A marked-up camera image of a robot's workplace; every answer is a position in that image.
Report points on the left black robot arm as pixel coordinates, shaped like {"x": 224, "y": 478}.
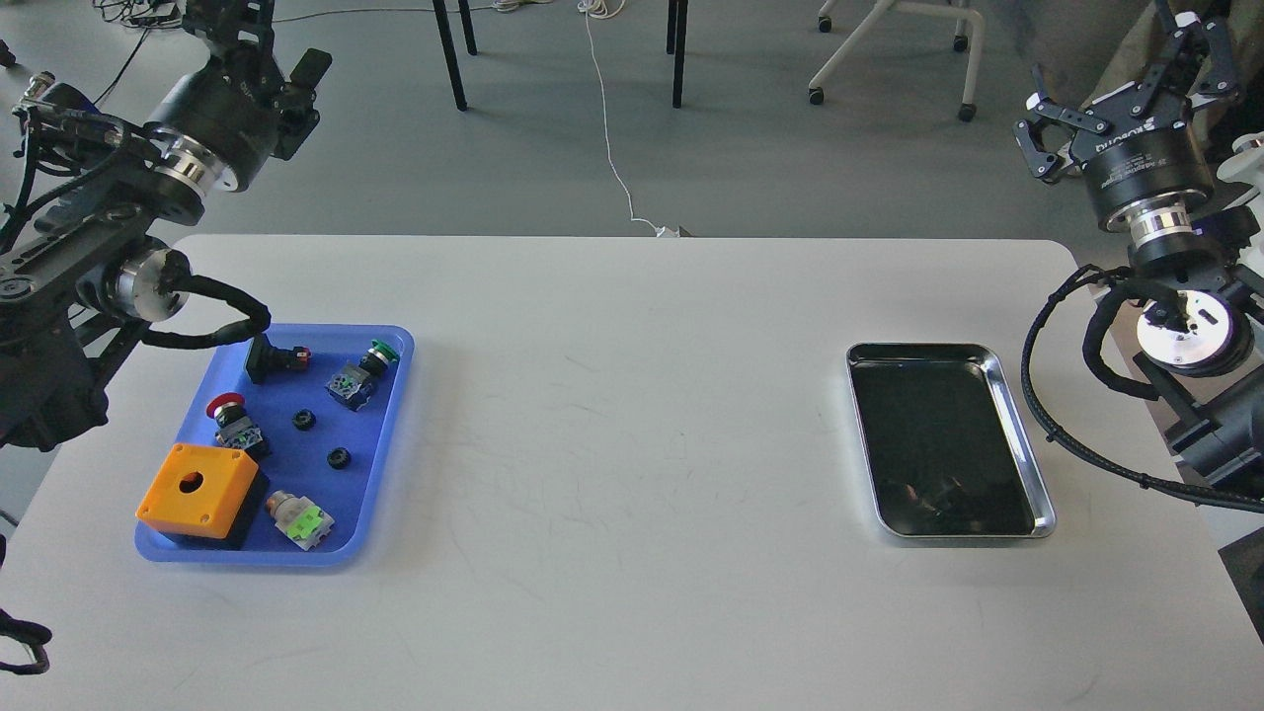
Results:
{"x": 84, "y": 283}

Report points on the black selector switch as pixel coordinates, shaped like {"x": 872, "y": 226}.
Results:
{"x": 263, "y": 359}

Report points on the red mushroom push button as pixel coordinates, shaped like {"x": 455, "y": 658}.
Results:
{"x": 235, "y": 429}

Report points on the green push button switch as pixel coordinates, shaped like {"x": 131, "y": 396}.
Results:
{"x": 355, "y": 383}

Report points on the black table leg right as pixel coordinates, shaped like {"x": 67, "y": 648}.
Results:
{"x": 675, "y": 45}

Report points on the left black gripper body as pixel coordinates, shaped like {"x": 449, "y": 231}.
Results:
{"x": 228, "y": 124}

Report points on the black table leg left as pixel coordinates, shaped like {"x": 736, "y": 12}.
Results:
{"x": 446, "y": 35}

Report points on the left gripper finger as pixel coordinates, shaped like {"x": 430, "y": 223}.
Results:
{"x": 293, "y": 102}
{"x": 238, "y": 34}

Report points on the person in khaki trousers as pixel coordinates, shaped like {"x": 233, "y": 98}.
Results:
{"x": 1244, "y": 22}

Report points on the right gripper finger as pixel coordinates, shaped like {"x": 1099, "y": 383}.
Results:
{"x": 1048, "y": 129}
{"x": 1195, "y": 70}

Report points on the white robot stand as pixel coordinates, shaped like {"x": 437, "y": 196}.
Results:
{"x": 1245, "y": 169}

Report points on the small black gear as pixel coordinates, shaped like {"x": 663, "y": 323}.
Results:
{"x": 304, "y": 420}
{"x": 339, "y": 458}

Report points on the black table leg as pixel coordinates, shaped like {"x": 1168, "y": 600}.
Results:
{"x": 675, "y": 45}
{"x": 446, "y": 35}

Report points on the orange black button box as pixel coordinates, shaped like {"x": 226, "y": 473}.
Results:
{"x": 204, "y": 497}

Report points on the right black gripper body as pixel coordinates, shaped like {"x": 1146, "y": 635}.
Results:
{"x": 1149, "y": 156}

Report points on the silver metal tray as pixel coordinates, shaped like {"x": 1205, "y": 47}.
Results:
{"x": 947, "y": 454}

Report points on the blue plastic tray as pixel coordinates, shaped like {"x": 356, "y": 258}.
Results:
{"x": 297, "y": 463}

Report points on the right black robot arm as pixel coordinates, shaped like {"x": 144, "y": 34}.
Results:
{"x": 1188, "y": 304}

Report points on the clear green indicator switch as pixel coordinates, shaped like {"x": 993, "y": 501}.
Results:
{"x": 298, "y": 519}

